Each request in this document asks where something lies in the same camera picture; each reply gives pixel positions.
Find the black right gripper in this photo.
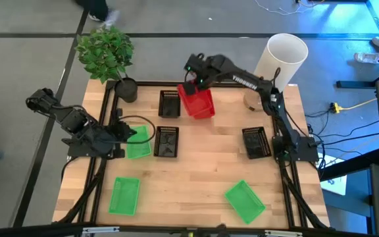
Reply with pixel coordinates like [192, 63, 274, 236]
[182, 65, 217, 97]

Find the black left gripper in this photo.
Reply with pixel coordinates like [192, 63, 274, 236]
[105, 120, 138, 144]

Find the red plastic slotted basket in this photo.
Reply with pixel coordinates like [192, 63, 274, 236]
[176, 83, 212, 117]
[189, 88, 216, 120]

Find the green plastic slotted basket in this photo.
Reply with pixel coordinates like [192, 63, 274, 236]
[125, 124, 153, 160]
[108, 176, 141, 217]
[224, 179, 267, 226]

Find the black plastic slotted basket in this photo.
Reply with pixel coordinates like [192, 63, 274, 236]
[241, 126, 272, 160]
[153, 126, 180, 159]
[158, 90, 182, 119]

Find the green potted plant black pot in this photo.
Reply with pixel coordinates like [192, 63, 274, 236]
[74, 26, 139, 103]

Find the white shade wooden base lamp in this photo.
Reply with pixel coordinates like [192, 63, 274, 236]
[243, 32, 309, 113]

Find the white paper sheet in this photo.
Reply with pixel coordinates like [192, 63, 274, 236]
[320, 154, 349, 197]

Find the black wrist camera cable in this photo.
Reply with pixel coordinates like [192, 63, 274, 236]
[116, 115, 158, 145]

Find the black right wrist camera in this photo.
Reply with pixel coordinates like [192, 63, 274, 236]
[184, 52, 207, 73]

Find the black aluminium table frame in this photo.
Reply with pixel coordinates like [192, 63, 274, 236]
[53, 80, 332, 231]

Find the white floor cable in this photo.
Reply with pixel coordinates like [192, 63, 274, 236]
[253, 0, 326, 16]

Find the black front frame bar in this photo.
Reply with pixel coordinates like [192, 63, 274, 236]
[0, 222, 379, 237]

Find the black floor cable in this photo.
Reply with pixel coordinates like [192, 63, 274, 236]
[307, 119, 379, 140]
[317, 131, 379, 148]

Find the yellow power cord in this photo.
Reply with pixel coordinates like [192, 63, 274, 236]
[339, 97, 378, 111]

